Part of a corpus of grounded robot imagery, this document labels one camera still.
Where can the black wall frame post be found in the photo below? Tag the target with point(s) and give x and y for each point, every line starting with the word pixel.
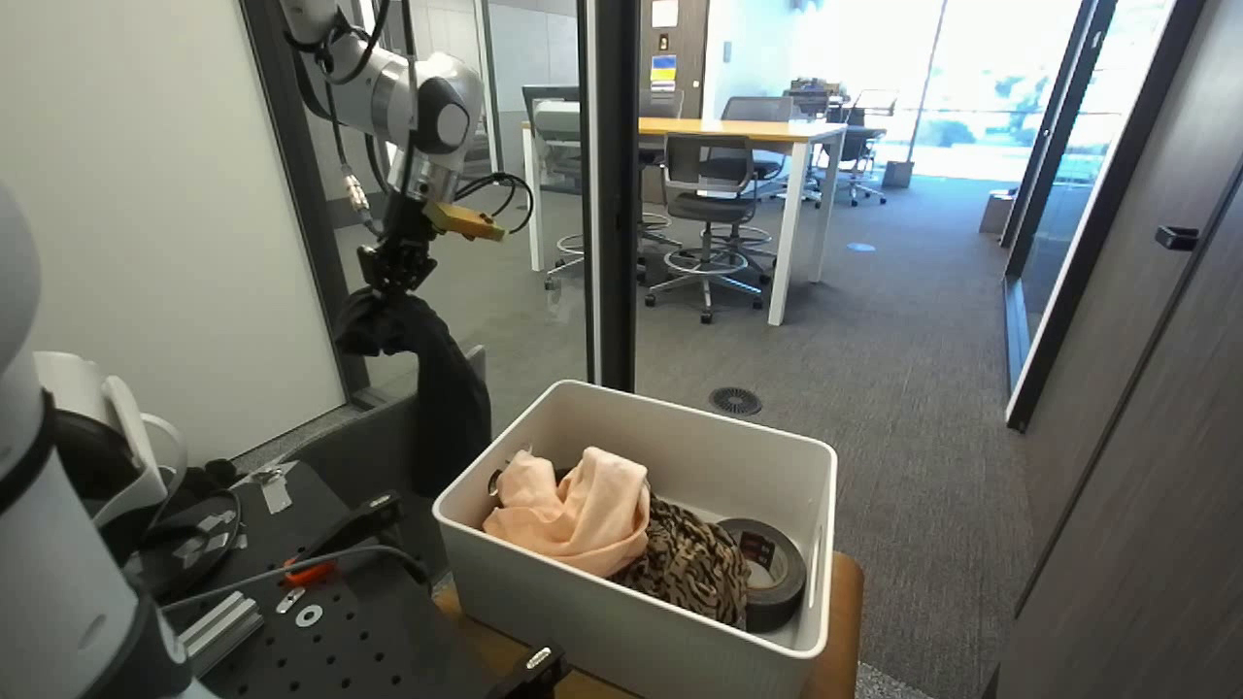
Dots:
pixel 315 257

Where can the black framed glass door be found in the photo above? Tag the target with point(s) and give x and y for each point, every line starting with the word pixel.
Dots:
pixel 1050 325

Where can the black glass wall post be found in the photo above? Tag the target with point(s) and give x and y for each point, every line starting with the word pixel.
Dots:
pixel 612 257

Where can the grey chair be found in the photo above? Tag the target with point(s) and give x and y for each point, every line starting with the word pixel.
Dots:
pixel 350 453

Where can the white plastic storage bin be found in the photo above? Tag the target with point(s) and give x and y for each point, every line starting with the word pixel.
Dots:
pixel 585 623

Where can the blue yellow wall sign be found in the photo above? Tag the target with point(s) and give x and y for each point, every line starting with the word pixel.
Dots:
pixel 667 75

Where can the white desk wooden top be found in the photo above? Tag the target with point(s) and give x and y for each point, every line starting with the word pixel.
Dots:
pixel 778 132

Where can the silver aluminium extrusion piece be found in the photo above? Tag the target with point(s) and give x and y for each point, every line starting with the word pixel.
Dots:
pixel 216 623

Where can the black office swivel chair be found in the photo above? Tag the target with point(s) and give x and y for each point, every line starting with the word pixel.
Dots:
pixel 855 143
pixel 708 197

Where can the white paper tag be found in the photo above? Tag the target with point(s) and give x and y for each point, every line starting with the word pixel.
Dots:
pixel 278 492

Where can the gold wrist camera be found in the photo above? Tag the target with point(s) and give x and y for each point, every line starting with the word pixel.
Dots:
pixel 469 218

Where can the black trash bin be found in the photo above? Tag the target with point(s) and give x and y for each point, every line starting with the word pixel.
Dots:
pixel 901 176

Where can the black tape roll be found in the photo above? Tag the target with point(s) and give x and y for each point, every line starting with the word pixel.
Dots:
pixel 776 576

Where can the peach pink cloth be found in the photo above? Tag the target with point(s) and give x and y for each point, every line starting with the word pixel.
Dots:
pixel 585 512

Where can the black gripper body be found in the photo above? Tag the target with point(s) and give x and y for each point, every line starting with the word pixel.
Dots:
pixel 409 228

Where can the brown cardboard box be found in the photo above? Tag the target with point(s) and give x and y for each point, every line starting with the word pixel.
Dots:
pixel 1001 211

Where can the dark speckled patterned cloth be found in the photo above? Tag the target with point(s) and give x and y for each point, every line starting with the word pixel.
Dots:
pixel 685 566

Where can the black clothing garment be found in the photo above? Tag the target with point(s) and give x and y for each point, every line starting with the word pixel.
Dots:
pixel 427 373

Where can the black perforated breadboard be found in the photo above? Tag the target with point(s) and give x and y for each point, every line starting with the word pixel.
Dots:
pixel 350 647

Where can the round black floor outlet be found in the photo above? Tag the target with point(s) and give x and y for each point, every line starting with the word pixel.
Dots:
pixel 737 400

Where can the round white washer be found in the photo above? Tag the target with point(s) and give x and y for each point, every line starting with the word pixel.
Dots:
pixel 308 614

